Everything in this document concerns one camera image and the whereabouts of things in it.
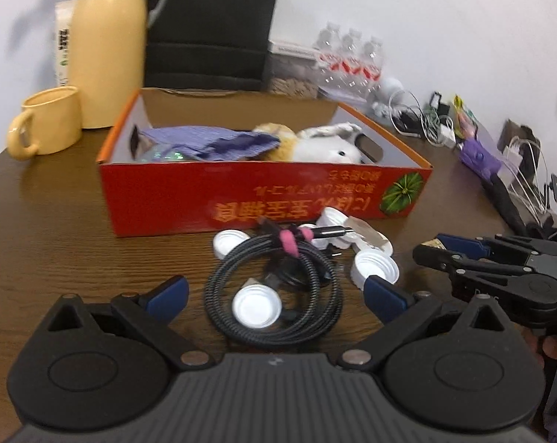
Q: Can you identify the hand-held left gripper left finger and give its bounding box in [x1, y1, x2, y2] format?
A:
[45, 275, 216, 370]

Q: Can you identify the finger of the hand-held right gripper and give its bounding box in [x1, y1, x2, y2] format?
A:
[412, 244, 533, 282]
[437, 233, 557, 266]

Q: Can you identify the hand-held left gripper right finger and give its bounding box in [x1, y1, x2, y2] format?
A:
[338, 274, 507, 371]

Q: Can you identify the large ribbed white cap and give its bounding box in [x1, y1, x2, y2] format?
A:
[350, 249, 400, 292]

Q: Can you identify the black braided cable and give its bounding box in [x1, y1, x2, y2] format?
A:
[205, 217, 357, 349]

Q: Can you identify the white bottle cap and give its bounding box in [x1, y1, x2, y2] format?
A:
[231, 284, 281, 330]
[212, 230, 252, 260]
[315, 207, 353, 236]

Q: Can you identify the thin black cable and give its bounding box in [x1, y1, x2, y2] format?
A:
[260, 258, 339, 291]

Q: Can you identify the red cardboard box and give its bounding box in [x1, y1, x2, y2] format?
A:
[96, 87, 433, 238]

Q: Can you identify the iridescent plastic bag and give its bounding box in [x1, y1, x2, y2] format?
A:
[138, 145, 201, 163]

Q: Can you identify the white yellow plush toy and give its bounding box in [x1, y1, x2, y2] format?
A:
[251, 122, 367, 164]

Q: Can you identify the purple cloth pouch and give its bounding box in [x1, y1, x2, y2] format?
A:
[138, 126, 281, 160]

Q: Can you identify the purple packet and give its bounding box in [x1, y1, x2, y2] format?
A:
[458, 138, 503, 181]

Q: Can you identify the colourful snack packet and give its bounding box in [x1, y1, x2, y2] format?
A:
[451, 95, 480, 139]

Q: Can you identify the white robot-shaped fan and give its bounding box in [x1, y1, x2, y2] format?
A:
[371, 78, 406, 118]

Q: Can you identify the clear water bottle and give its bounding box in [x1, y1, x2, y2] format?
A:
[313, 23, 344, 88]
[338, 29, 364, 90]
[359, 36, 384, 95]

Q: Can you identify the yellow mug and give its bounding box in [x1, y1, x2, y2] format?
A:
[6, 86, 83, 161]

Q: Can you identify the clear seed container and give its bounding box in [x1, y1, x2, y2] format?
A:
[264, 53, 321, 100]

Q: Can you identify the yellow thermos jug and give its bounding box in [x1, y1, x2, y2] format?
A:
[69, 0, 173, 129]

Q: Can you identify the flat white box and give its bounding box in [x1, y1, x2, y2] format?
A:
[267, 39, 321, 58]

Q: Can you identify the black paper bag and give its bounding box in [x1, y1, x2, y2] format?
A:
[142, 0, 284, 93]

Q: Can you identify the white packet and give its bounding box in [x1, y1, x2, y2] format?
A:
[55, 1, 79, 87]

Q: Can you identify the tangle of cables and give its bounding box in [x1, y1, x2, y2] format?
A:
[389, 90, 454, 146]

